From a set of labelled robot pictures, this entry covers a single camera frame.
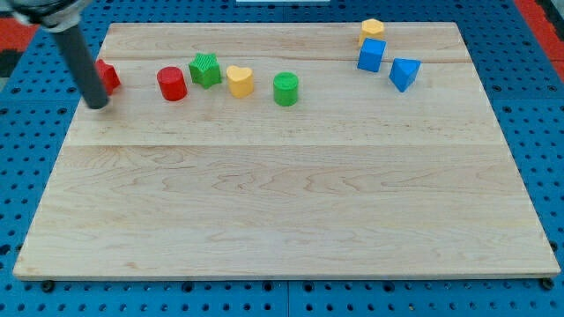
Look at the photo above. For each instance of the red star block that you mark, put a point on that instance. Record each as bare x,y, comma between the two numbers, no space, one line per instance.
108,76

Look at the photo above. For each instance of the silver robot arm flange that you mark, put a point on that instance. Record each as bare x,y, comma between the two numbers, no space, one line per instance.
53,15

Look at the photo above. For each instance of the green star block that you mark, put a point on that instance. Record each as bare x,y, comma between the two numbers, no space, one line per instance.
204,70

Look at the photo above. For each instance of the light wooden board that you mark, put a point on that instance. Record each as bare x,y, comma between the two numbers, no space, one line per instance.
355,181

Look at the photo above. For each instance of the green cylinder block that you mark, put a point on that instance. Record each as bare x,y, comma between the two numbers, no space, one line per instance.
285,89

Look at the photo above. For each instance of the yellow heart block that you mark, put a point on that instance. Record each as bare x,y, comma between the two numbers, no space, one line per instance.
240,81

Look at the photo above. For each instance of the red cylinder block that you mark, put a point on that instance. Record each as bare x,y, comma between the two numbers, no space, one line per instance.
172,84

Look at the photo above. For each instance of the blue cube block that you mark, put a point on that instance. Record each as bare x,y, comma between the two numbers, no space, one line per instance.
371,54

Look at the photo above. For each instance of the blue triangle block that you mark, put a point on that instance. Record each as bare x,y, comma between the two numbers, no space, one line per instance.
404,72

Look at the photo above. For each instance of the yellow hexagon block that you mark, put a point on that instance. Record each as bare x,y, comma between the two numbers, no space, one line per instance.
371,28

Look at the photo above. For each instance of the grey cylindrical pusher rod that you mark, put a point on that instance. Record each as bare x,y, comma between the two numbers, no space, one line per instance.
77,55

